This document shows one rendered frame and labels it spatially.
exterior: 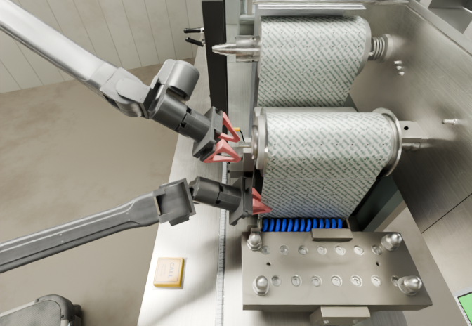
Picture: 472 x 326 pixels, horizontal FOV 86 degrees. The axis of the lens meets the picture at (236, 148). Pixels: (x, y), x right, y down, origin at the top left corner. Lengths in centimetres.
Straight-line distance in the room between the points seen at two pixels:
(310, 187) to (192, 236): 40
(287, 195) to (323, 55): 33
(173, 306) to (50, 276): 136
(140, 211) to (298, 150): 32
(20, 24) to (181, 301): 69
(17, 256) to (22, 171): 216
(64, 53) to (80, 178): 186
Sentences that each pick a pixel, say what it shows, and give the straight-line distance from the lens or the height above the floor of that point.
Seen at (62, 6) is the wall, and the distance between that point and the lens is 330.
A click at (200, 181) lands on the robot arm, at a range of 55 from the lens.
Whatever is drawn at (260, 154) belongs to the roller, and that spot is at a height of 127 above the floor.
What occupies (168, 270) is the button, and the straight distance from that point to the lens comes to 77.
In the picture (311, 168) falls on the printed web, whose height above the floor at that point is 124.
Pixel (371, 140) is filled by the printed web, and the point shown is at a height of 130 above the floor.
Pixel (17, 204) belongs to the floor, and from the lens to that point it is 248.
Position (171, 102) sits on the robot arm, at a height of 136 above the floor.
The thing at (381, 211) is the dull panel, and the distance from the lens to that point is 79.
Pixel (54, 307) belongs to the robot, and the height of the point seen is 24.
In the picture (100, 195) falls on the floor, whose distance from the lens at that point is 218.
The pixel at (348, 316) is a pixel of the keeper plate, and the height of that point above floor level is 102.
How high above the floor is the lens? 164
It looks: 48 degrees down
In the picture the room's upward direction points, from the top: straight up
